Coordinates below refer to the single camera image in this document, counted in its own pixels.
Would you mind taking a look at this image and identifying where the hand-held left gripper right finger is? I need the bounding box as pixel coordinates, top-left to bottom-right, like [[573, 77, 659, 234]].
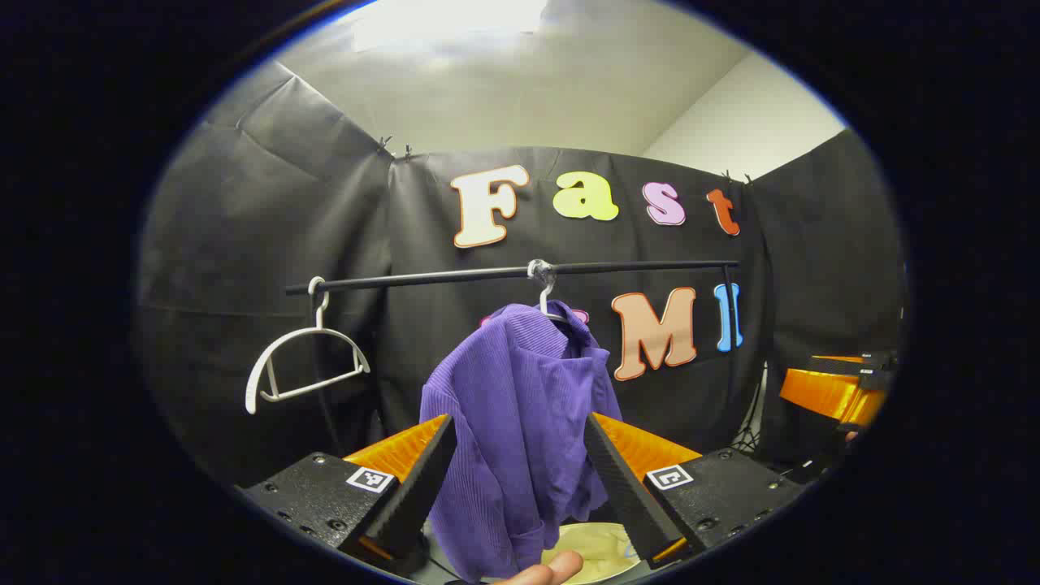
[[583, 411, 807, 568]]

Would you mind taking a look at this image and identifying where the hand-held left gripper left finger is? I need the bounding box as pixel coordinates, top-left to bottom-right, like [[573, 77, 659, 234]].
[[242, 413, 460, 566]]

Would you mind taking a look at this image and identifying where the purple ribbed garment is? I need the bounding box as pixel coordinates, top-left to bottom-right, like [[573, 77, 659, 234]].
[[418, 301, 624, 583]]

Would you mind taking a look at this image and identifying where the empty white clothes hanger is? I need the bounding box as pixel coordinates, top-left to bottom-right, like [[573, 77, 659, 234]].
[[244, 276, 372, 415]]

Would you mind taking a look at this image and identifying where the black clothes rack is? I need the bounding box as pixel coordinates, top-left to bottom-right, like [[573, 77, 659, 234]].
[[284, 258, 742, 358]]

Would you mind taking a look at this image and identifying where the white hanger with taped hook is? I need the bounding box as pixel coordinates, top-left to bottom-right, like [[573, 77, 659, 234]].
[[526, 258, 571, 326]]

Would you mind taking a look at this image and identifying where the tangle of floor cables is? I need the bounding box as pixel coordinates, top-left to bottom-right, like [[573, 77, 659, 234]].
[[730, 366, 769, 454]]

